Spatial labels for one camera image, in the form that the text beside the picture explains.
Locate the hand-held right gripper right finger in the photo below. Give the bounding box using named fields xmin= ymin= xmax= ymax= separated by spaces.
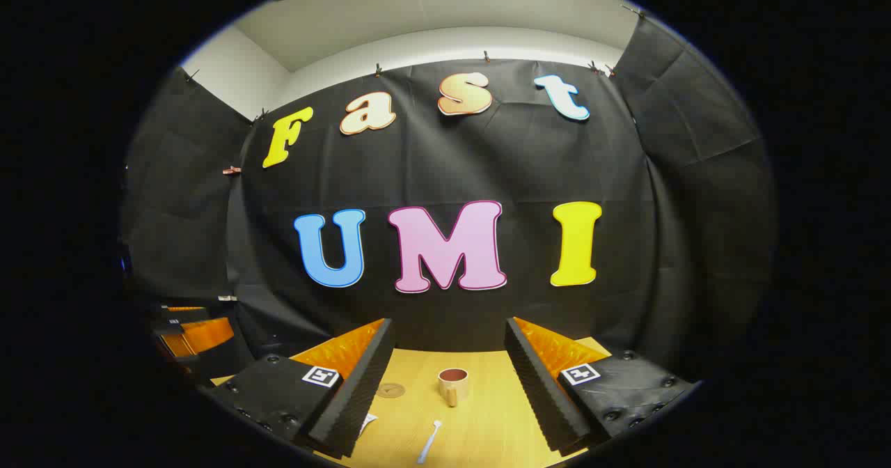
xmin=504 ymin=317 xmax=697 ymax=456

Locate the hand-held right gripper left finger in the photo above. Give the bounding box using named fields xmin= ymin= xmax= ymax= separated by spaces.
xmin=209 ymin=318 xmax=396 ymax=460

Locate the light blue toothbrush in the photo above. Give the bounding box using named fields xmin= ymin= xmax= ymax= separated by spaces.
xmin=417 ymin=420 xmax=443 ymax=465

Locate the beige cup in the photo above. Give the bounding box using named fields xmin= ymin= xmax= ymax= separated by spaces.
xmin=438 ymin=368 xmax=469 ymax=407

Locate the wooden desktop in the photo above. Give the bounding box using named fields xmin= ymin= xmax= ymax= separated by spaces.
xmin=209 ymin=337 xmax=613 ymax=468

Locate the black backdrop cloth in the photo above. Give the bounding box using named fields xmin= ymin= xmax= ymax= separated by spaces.
xmin=122 ymin=15 xmax=777 ymax=385

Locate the row of dark cloth clips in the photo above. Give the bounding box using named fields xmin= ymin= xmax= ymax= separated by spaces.
xmin=182 ymin=5 xmax=645 ymax=122

